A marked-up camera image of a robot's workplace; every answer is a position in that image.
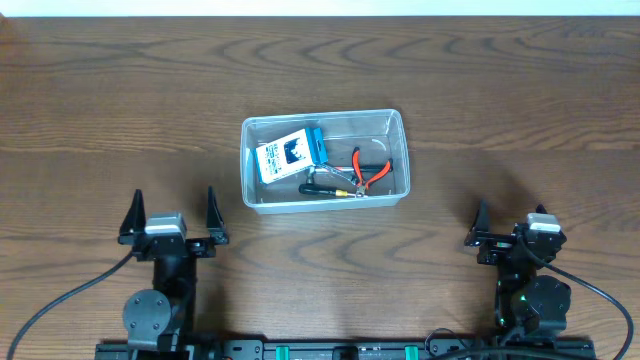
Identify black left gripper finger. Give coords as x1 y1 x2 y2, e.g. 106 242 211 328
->
206 186 227 236
119 189 146 236

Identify black yellow screwdriver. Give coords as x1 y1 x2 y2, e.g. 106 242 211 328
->
298 184 365 198

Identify blue white small box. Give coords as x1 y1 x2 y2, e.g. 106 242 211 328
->
254 128 328 184

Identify claw hammer black orange handle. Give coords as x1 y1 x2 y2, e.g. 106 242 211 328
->
307 164 385 184

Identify red black pliers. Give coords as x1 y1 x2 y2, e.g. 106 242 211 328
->
351 147 393 197

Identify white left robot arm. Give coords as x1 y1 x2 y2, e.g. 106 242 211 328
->
118 188 229 353

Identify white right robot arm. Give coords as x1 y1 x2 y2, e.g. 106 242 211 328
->
464 202 571 346

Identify clear plastic container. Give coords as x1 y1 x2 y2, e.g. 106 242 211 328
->
240 109 410 214

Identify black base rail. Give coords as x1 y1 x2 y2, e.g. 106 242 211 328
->
94 337 599 360

